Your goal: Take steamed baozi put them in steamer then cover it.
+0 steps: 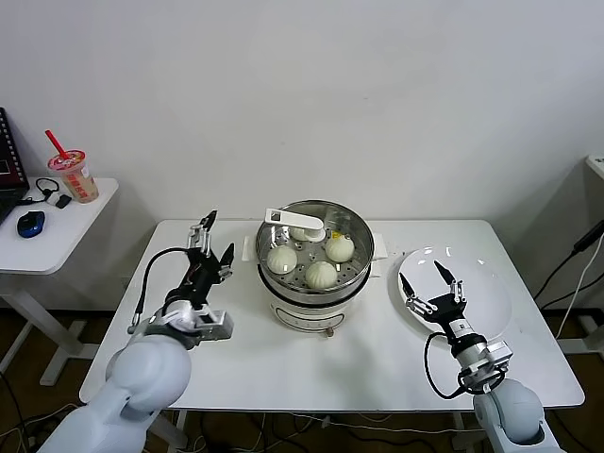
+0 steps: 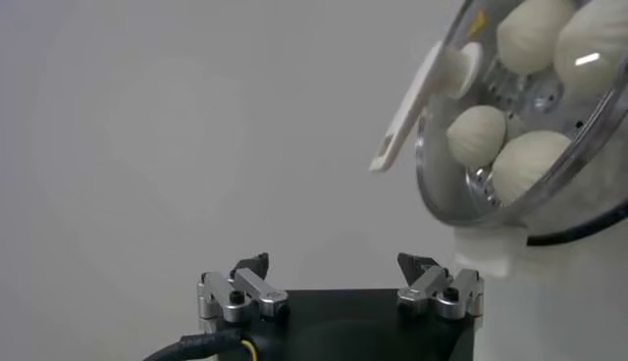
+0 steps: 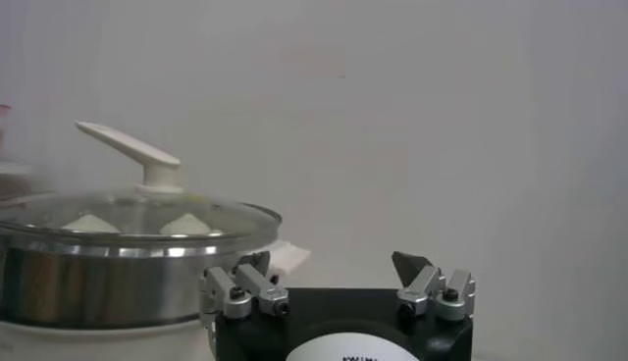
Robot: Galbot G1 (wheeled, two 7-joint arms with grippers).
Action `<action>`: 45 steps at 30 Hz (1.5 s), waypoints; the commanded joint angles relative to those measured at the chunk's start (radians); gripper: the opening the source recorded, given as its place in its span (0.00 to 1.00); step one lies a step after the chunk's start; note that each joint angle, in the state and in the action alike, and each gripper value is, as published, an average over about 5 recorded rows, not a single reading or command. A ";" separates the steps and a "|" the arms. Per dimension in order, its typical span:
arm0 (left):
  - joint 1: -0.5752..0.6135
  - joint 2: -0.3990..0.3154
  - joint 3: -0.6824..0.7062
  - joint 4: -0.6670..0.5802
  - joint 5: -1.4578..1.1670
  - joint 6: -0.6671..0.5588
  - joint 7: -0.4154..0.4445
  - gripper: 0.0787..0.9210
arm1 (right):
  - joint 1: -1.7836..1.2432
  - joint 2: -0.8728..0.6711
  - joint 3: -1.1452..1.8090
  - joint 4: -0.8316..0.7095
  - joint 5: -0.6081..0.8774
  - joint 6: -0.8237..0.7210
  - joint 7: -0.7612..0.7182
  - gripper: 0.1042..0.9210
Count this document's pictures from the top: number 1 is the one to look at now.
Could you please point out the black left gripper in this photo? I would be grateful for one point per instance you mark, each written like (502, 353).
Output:
(198, 278)

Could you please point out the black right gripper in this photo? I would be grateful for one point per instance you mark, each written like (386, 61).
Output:
(446, 311)

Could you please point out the white steamed baozi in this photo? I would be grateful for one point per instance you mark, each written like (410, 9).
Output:
(340, 248)
(321, 275)
(281, 259)
(298, 233)

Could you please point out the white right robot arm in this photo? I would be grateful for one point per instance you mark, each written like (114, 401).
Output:
(514, 410)

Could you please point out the stainless steel steamer basket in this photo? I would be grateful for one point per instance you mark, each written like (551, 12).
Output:
(367, 269)

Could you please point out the white round plate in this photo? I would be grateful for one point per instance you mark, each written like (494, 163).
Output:
(486, 292)

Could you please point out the white side table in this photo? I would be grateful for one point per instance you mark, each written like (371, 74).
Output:
(71, 236)

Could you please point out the bubble tea plastic cup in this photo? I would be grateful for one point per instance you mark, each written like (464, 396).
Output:
(80, 181)

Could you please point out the small black device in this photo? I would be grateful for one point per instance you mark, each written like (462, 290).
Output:
(62, 202)

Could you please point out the blue black computer mouse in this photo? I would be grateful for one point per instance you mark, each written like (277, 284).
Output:
(30, 223)

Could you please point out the red drinking straw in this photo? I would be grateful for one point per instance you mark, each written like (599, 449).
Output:
(55, 143)

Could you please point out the white box appliance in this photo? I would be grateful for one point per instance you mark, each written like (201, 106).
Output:
(595, 162)

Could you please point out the black laptop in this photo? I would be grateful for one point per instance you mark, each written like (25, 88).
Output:
(9, 184)

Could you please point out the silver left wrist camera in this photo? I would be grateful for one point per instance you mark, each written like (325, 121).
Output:
(214, 325)

